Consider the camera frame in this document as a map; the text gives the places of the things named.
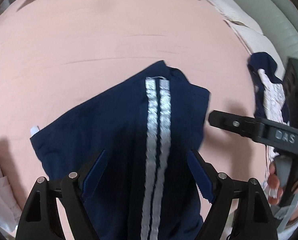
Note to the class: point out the person's right hand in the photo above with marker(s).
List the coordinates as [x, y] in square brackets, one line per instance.
[272, 180]

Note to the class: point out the white folded garment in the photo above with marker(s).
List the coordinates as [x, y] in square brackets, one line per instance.
[1, 192]

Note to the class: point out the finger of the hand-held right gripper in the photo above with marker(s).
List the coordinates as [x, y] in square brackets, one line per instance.
[229, 122]

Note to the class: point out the bed with pink sheet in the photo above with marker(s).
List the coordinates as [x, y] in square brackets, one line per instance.
[88, 42]

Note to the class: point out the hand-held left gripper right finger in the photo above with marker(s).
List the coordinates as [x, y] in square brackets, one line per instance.
[199, 177]

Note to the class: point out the grey-green padded headboard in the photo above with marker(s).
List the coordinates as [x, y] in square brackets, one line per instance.
[284, 17]

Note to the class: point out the navy striped pants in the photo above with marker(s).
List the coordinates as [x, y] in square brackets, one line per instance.
[118, 130]

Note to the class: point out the navy and white patterned garment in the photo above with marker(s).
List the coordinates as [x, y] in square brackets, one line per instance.
[272, 97]

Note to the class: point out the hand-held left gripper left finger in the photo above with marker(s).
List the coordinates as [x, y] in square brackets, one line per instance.
[88, 180]

